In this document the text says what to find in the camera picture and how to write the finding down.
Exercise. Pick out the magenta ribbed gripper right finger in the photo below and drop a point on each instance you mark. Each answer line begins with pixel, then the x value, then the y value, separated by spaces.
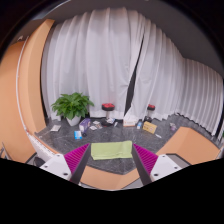
pixel 152 167

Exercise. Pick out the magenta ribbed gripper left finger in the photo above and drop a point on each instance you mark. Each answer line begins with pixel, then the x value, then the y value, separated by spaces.
pixel 69 166

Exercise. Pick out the green folded towel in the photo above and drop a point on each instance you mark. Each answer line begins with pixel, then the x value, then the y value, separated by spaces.
pixel 111 150

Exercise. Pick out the small blue box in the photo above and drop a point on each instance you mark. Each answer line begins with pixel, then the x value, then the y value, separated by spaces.
pixel 77 135

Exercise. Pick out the yellow cardboard box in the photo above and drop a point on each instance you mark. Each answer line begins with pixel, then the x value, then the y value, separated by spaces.
pixel 149 127

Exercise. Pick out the white paper sheet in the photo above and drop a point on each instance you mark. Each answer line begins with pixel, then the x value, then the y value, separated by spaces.
pixel 55 128

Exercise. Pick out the purple box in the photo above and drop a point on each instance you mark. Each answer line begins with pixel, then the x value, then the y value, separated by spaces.
pixel 84 124

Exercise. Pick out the right red black stool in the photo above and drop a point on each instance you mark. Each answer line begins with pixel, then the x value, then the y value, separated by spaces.
pixel 150 110

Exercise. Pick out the red black stool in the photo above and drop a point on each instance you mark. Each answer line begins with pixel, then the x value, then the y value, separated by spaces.
pixel 108 107
pixel 150 110

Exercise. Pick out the white tissue box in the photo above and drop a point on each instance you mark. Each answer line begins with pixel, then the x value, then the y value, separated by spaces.
pixel 129 122

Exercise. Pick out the small purple cup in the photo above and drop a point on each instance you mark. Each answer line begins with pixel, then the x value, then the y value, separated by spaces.
pixel 173 126

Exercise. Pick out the green potted plant white pot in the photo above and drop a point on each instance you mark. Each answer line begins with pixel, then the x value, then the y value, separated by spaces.
pixel 72 107

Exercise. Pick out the left red black stool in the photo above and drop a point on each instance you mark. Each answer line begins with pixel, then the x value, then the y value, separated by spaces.
pixel 108 107

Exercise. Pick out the white curtain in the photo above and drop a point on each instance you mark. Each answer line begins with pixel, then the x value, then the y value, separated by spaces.
pixel 118 56

